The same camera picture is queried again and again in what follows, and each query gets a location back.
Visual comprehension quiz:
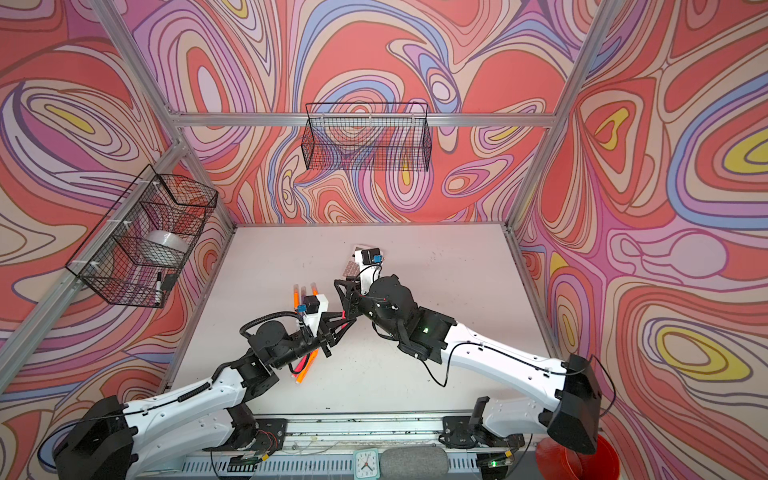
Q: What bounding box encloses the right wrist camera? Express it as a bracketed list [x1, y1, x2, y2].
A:
[353, 247, 384, 282]

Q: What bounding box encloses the black marker in basket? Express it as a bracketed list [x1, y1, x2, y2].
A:
[154, 271, 164, 307]

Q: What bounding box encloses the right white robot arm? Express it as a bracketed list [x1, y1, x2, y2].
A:
[334, 275, 602, 455]

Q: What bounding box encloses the pink calculator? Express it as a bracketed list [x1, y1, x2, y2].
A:
[343, 244, 383, 277]

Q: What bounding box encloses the red bucket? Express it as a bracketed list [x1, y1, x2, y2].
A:
[535, 436, 621, 480]

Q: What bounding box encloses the small white clock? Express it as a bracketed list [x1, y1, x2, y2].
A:
[353, 448, 381, 480]

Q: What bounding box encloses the black wire basket left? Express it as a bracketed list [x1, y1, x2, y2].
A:
[66, 166, 218, 309]

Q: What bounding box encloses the black wire basket back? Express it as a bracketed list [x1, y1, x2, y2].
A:
[301, 101, 432, 172]

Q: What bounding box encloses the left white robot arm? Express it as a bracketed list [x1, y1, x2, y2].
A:
[53, 311, 354, 479]

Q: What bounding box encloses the silver tape roll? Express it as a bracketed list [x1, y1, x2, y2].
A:
[139, 230, 189, 268]

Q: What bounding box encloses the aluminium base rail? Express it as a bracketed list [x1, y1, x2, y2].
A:
[139, 412, 510, 479]

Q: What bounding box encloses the black wire basket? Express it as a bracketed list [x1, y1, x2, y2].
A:
[66, 166, 218, 309]
[301, 101, 432, 172]

